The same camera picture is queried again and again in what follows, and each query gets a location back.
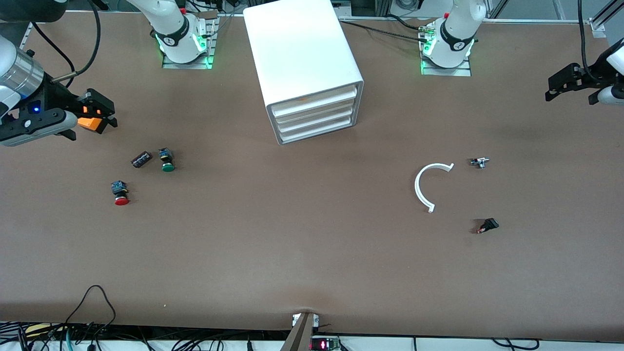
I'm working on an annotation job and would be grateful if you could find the red push button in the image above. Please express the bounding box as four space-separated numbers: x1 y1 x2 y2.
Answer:
111 180 131 206

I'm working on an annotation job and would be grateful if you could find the orange and black button box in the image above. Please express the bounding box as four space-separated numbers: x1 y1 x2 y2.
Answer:
77 105 113 135

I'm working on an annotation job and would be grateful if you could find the green push button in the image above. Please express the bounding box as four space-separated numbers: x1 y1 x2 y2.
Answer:
157 148 176 173

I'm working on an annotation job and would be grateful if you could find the white drawer with orange sticker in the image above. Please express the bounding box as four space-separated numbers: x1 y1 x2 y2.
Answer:
269 84 361 116

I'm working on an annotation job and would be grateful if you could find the white drawer cabinet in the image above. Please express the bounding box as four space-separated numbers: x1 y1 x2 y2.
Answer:
243 0 365 146

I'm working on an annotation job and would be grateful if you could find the white curved plastic part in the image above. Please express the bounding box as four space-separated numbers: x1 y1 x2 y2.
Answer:
414 162 455 214

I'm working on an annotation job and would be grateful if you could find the aluminium frame corner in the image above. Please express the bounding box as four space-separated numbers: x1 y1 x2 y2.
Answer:
589 0 624 39
19 22 36 49

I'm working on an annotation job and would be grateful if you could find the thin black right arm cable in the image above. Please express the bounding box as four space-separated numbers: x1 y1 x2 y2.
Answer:
29 22 75 88

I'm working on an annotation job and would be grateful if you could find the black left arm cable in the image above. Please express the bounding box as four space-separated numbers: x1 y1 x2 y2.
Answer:
577 0 605 82

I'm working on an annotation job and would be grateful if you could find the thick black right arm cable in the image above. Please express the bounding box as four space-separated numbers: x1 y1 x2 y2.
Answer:
51 0 102 82

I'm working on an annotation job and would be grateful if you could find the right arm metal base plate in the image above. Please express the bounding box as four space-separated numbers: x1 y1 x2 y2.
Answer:
162 12 218 70

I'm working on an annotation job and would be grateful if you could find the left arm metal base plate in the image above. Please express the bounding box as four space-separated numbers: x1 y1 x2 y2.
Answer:
420 49 472 77

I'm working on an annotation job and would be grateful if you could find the black looped cable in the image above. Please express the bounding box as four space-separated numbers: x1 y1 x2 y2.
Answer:
63 285 117 337

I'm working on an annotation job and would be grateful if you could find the thin black table cable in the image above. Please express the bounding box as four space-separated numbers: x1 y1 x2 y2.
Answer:
339 15 432 42

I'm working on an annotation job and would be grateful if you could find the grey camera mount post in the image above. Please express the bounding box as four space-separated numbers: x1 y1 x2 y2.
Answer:
280 312 320 351

